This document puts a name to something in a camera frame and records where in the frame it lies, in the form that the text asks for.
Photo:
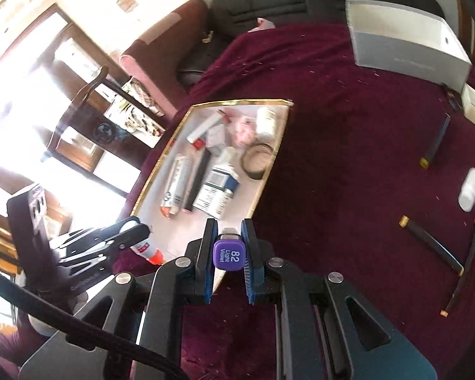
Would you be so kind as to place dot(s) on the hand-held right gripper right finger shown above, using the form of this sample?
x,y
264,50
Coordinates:
x,y
248,281

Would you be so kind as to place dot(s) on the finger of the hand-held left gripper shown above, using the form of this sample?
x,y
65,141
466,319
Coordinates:
x,y
91,259
114,237

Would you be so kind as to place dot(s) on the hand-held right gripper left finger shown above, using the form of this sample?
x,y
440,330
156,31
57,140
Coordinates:
x,y
208,281

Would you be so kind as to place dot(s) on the purple marker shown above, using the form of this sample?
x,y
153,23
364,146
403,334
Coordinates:
x,y
229,253

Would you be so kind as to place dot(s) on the white glue stick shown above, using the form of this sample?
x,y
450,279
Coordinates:
x,y
146,251

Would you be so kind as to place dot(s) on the white blue ointment box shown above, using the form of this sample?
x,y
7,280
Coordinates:
x,y
176,190

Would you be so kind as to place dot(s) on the white gold-rimmed tray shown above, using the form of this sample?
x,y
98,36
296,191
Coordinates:
x,y
245,198

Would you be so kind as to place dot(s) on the blue white medicine box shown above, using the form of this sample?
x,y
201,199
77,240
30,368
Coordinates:
x,y
213,198

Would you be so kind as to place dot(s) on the black pink-ended marker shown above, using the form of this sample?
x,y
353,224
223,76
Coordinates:
x,y
198,182

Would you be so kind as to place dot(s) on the tape roll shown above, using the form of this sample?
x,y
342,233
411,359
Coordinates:
x,y
257,177

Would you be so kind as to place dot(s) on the dark wooden chair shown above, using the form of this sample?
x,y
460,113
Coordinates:
x,y
103,130

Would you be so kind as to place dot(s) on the small red item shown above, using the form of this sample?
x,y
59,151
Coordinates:
x,y
198,144

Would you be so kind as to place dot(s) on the printed papers pile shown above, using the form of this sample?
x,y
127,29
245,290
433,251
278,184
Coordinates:
x,y
136,111

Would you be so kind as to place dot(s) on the grey white tube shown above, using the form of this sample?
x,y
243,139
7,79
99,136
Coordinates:
x,y
200,130

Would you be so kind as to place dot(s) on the small grey barcoded box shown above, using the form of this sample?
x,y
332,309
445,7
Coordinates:
x,y
217,134

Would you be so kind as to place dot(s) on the pink plush toy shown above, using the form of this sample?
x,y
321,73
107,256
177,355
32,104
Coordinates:
x,y
243,130

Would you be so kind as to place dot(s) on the maroon tablecloth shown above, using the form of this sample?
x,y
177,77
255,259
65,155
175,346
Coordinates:
x,y
340,146

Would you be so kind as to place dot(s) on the black stick with gold tips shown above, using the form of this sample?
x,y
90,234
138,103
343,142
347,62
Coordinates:
x,y
431,245

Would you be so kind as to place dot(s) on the red cushioned armchair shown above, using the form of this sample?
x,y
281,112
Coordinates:
x,y
170,35

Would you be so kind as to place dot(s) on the thin curved black stick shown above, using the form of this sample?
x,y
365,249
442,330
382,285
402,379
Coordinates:
x,y
465,265

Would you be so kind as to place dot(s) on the small pale item on sofa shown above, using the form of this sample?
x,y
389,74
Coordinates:
x,y
207,36

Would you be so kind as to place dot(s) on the black stick with yellow end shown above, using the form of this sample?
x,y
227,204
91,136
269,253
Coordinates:
x,y
437,138

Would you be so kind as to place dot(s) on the small white bottle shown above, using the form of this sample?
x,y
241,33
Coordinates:
x,y
470,190

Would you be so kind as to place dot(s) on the white cloth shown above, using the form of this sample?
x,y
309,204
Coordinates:
x,y
263,25

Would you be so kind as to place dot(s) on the black leather sofa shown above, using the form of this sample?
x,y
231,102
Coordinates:
x,y
285,4

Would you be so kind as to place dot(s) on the large grey cardboard box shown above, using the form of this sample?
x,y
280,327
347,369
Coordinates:
x,y
403,35

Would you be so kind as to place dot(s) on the small wall sticker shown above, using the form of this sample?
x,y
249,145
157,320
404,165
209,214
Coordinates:
x,y
126,2

